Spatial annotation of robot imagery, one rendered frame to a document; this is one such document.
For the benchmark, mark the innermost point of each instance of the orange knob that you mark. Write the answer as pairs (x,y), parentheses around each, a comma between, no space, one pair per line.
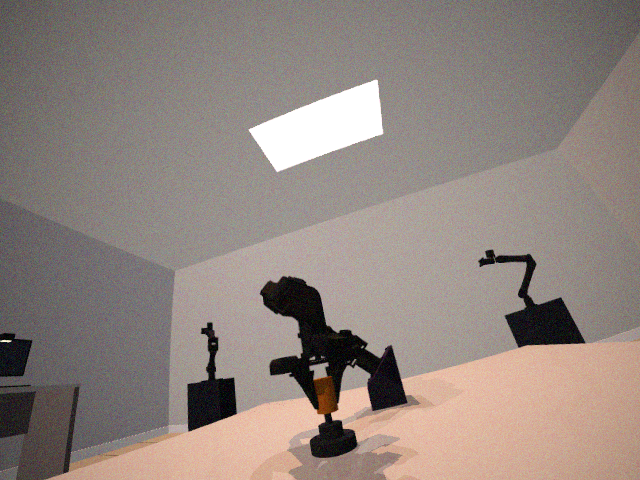
(325,392)

